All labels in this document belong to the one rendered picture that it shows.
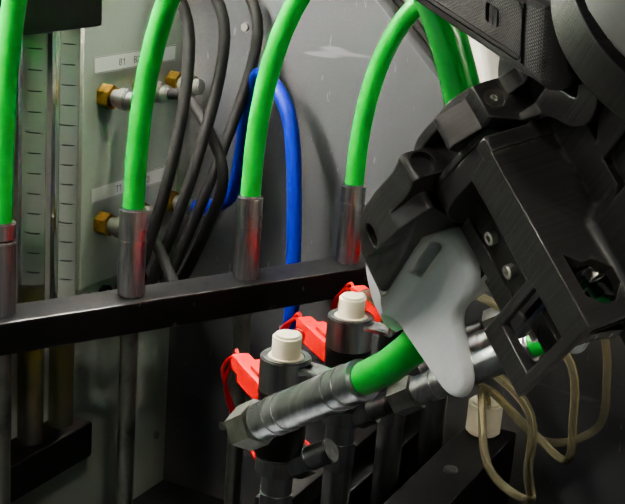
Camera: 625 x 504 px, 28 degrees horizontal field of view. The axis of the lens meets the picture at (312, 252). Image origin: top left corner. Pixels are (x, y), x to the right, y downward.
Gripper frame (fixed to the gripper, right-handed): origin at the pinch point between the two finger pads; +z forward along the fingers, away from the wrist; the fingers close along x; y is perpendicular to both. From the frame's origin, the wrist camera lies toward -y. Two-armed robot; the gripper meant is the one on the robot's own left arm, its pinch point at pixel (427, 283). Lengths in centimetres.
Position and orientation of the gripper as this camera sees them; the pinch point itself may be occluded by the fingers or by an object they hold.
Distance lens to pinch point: 48.6
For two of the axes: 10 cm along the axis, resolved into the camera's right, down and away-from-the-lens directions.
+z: -2.2, 4.5, 8.6
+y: 4.1, 8.5, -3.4
